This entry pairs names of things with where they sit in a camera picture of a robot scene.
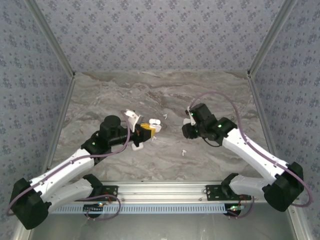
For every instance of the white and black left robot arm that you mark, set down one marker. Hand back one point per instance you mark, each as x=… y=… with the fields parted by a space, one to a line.
x=65 y=167

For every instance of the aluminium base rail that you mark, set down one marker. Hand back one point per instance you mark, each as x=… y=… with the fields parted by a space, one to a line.
x=160 y=192

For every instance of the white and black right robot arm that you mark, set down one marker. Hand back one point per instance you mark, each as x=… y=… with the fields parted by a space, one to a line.
x=250 y=152

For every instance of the white earbud charging case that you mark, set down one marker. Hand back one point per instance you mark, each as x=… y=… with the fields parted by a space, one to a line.
x=137 y=147
x=155 y=122

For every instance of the grey metal base plate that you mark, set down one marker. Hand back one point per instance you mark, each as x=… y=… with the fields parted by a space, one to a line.
x=160 y=227

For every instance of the black controller board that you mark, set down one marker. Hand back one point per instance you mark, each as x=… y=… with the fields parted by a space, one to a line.
x=93 y=209
x=233 y=210

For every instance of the aluminium corner post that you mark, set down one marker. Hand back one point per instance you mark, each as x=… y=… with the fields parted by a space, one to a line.
x=271 y=37
x=51 y=37

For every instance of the aluminium table side rail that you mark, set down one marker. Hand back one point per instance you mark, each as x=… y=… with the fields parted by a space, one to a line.
x=61 y=117
x=263 y=117

